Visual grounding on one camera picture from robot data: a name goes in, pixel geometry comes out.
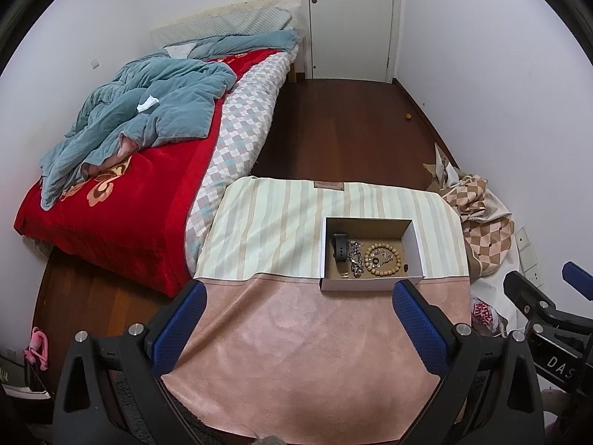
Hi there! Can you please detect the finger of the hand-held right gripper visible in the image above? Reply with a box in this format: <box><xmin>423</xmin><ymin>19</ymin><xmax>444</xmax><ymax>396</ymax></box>
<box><xmin>563</xmin><ymin>262</ymin><xmax>593</xmax><ymax>301</ymax></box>
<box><xmin>504</xmin><ymin>270</ymin><xmax>593</xmax><ymax>341</ymax></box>

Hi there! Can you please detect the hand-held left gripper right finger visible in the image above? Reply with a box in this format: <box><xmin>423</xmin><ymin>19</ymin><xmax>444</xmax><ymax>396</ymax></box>
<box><xmin>392</xmin><ymin>279</ymin><xmax>545</xmax><ymax>445</ymax></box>

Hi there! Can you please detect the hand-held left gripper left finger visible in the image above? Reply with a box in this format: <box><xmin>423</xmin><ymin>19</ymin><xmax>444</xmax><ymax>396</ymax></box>
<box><xmin>53</xmin><ymin>279</ymin><xmax>208</xmax><ymax>445</ymax></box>

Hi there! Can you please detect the white cardboard box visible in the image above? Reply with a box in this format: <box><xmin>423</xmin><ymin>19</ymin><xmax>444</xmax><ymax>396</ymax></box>
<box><xmin>319</xmin><ymin>216</ymin><xmax>428</xmax><ymax>293</ymax></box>

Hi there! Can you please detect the wooden bead bracelet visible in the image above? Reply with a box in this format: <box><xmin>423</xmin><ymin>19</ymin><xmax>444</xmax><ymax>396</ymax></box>
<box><xmin>364</xmin><ymin>243</ymin><xmax>402</xmax><ymax>277</ymax></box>

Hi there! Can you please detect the chunky silver chain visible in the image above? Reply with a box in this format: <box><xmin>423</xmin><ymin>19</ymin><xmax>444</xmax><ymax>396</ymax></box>
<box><xmin>345</xmin><ymin>240</ymin><xmax>367</xmax><ymax>279</ymax></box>

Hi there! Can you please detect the black smart watch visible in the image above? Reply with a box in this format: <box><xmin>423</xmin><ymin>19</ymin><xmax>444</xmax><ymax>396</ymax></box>
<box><xmin>330</xmin><ymin>233</ymin><xmax>349</xmax><ymax>263</ymax></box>

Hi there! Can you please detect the person's right forearm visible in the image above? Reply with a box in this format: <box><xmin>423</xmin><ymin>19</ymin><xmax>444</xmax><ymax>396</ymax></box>
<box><xmin>541</xmin><ymin>388</ymin><xmax>577</xmax><ymax>429</ymax></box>

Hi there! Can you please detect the white power strip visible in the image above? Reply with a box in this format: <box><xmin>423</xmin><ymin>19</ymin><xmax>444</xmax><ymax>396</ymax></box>
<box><xmin>515</xmin><ymin>226</ymin><xmax>545</xmax><ymax>288</ymax></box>

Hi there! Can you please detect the white cloth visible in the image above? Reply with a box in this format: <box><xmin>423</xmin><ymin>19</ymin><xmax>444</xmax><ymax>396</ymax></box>
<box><xmin>471</xmin><ymin>266</ymin><xmax>525</xmax><ymax>334</ymax></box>

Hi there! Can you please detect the red printed plastic bag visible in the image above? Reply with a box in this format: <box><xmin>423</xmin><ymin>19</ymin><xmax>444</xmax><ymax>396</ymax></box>
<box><xmin>470</xmin><ymin>297</ymin><xmax>508</xmax><ymax>335</ymax></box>

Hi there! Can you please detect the brown checkered cloth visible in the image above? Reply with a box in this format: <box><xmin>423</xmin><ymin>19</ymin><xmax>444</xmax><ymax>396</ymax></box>
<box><xmin>438</xmin><ymin>174</ymin><xmax>515</xmax><ymax>280</ymax></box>

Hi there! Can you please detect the pink and striped tablecloth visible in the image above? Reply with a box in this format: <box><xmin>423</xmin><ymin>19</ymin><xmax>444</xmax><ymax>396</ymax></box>
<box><xmin>160</xmin><ymin>176</ymin><xmax>471</xmax><ymax>444</ymax></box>

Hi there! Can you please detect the red floral blanket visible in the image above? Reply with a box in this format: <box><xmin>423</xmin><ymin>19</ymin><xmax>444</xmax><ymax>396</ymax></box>
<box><xmin>14</xmin><ymin>49</ymin><xmax>297</xmax><ymax>297</ymax></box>

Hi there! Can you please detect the pink plastic hanger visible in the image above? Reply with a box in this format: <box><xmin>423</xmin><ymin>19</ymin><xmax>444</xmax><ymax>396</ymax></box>
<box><xmin>25</xmin><ymin>327</ymin><xmax>51</xmax><ymax>372</ymax></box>

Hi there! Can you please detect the dark sneaker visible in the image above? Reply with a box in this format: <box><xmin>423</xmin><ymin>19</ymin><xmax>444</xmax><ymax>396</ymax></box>
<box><xmin>0</xmin><ymin>355</ymin><xmax>53</xmax><ymax>400</ymax></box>

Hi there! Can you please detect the checkered bed sheet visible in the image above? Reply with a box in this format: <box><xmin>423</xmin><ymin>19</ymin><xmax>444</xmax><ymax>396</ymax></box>
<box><xmin>184</xmin><ymin>51</ymin><xmax>297</xmax><ymax>276</ymax></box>

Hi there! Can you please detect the blue quilt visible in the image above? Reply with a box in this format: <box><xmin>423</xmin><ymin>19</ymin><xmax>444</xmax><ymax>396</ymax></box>
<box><xmin>39</xmin><ymin>29</ymin><xmax>301</xmax><ymax>209</ymax></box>

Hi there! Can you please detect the pale pillow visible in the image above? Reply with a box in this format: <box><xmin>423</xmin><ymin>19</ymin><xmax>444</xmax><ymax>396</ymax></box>
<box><xmin>150</xmin><ymin>0</ymin><xmax>302</xmax><ymax>50</ymax></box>

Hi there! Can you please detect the white door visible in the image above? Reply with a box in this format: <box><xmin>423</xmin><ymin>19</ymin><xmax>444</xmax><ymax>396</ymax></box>
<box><xmin>299</xmin><ymin>0</ymin><xmax>404</xmax><ymax>84</ymax></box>

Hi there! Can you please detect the wooden bed frame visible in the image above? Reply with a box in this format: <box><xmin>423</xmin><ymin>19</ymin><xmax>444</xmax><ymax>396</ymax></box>
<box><xmin>287</xmin><ymin>37</ymin><xmax>309</xmax><ymax>85</ymax></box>

